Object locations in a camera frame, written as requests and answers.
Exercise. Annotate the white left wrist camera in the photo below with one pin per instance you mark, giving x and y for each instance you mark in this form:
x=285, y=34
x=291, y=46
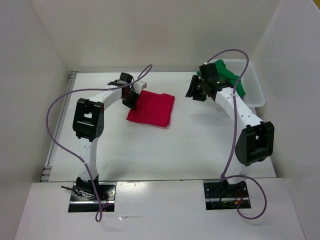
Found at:
x=138, y=86

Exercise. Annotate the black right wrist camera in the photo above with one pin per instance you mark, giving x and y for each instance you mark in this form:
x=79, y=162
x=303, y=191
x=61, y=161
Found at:
x=209, y=74

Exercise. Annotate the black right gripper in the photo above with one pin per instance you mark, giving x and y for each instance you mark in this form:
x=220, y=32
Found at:
x=191, y=90

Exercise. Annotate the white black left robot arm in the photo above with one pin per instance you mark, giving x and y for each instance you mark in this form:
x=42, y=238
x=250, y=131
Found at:
x=88, y=125

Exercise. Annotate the red t shirt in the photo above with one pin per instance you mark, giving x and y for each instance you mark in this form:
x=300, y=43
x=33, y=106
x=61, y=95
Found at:
x=152, y=109

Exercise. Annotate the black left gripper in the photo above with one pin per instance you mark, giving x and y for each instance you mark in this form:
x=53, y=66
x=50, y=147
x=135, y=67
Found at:
x=132, y=105

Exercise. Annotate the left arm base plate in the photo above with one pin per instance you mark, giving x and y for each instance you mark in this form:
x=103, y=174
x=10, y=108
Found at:
x=83, y=202

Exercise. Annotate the aluminium table edge rail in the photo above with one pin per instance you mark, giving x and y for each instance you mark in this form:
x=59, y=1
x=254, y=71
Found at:
x=61, y=102

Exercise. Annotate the green t shirt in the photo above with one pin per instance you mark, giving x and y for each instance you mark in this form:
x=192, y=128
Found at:
x=224, y=73

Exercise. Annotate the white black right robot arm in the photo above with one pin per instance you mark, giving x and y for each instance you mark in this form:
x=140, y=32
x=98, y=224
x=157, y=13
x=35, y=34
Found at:
x=254, y=138

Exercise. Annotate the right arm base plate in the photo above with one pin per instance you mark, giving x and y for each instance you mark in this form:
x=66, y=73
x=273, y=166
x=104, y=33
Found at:
x=223, y=196

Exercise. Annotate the white plastic basket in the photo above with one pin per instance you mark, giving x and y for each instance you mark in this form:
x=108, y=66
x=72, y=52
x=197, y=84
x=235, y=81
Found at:
x=254, y=97

